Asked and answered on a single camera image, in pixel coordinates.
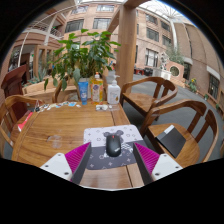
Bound dark red wooden lectern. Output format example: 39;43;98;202
0;64;29;116

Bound orange yellow detergent bottle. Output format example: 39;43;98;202
90;71;105;104

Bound white stone statue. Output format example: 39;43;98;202
159;51;172;71

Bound wooden planter box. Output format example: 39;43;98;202
21;79;56;97

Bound round-backed wooden chair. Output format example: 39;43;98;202
53;79;80;104
0;94;39;158
119;76;179;118
139;98;220;168

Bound green potted plant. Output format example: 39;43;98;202
43;28;122;99

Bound black notebook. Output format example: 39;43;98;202
156;124;187;159

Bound blue squeeze tube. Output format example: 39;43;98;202
77;78;90;106

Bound grey white printed mouse pad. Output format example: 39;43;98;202
83;124;149;171

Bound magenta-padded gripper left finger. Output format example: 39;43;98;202
39;141;93;185

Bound black computer mouse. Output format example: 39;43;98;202
105;133;123;158

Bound clear plastic packet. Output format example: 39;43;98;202
95;103;120;112

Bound red booklet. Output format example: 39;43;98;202
17;111;34;133

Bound white pump bottle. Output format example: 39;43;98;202
106;74;122;105

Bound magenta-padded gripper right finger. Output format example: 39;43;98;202
132;142;184;186

